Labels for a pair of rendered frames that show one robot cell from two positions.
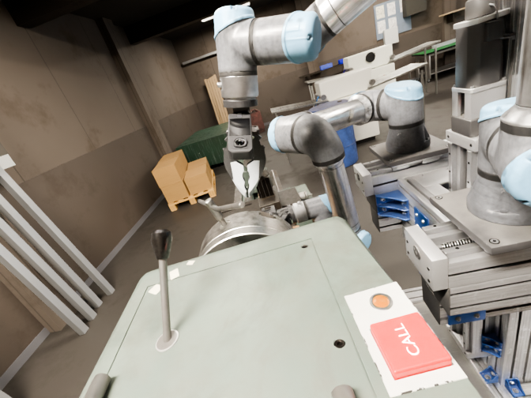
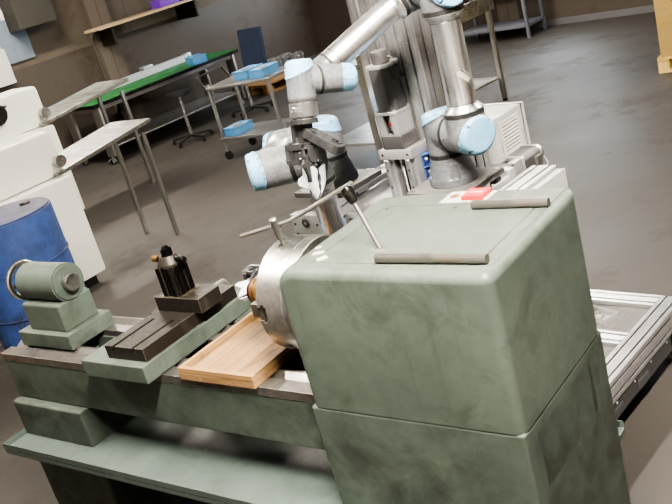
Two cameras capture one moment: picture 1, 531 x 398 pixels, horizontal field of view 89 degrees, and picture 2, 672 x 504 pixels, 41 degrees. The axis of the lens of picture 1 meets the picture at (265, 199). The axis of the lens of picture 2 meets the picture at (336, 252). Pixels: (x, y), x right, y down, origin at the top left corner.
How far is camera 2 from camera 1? 2.08 m
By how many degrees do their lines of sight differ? 49
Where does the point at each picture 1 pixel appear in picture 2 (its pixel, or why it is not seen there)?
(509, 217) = (461, 179)
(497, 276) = not seen: hidden behind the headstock
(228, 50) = (308, 84)
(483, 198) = (443, 174)
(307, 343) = (444, 212)
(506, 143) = (453, 125)
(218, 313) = (388, 234)
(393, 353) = (476, 194)
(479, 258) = not seen: hidden behind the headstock
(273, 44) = (337, 80)
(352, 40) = not seen: outside the picture
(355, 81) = (23, 163)
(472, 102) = (397, 121)
